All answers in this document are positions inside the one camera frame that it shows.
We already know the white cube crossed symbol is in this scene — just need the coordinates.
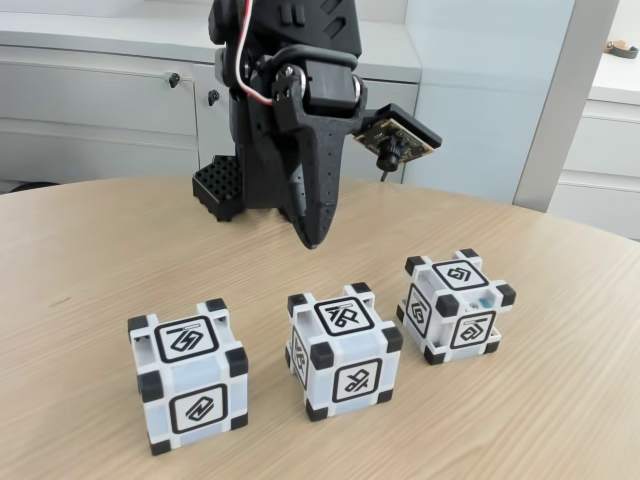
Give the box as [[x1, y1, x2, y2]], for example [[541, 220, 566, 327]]
[[285, 282, 404, 422]]

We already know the white cube nested diamond symbol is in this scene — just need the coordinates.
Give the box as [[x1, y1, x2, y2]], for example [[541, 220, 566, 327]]
[[396, 248, 518, 366]]

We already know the long white cabinet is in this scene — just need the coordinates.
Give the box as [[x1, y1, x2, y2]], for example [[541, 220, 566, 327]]
[[0, 27, 421, 194]]

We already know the white cube zigzag symbol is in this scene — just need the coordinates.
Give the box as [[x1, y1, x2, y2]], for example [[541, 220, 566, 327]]
[[127, 298, 250, 444]]

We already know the white drawer cabinet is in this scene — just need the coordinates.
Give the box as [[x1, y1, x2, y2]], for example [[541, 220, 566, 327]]
[[552, 47, 640, 236]]

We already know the brown green band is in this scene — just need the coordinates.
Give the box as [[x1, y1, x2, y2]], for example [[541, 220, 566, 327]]
[[606, 39, 639, 59]]

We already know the camera module on black bracket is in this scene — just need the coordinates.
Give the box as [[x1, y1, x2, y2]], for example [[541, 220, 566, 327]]
[[352, 102, 444, 171]]

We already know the grey metal frame post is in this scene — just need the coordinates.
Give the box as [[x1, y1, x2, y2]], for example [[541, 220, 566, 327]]
[[512, 0, 622, 210]]

